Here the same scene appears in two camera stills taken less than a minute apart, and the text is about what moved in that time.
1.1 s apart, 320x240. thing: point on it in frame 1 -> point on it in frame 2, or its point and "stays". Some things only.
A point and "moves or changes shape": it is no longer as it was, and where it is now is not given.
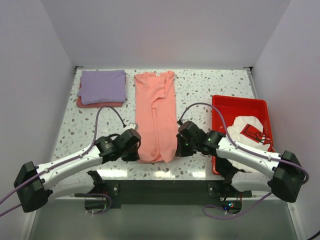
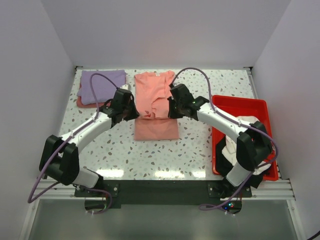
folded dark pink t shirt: x=80 y=103 stays
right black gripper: x=180 y=150 -> x=171 y=114
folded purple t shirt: x=100 y=86 stays
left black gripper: x=134 y=156 -> x=135 y=114
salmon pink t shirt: x=156 y=116 moves or changes shape
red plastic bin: x=233 y=107 stays
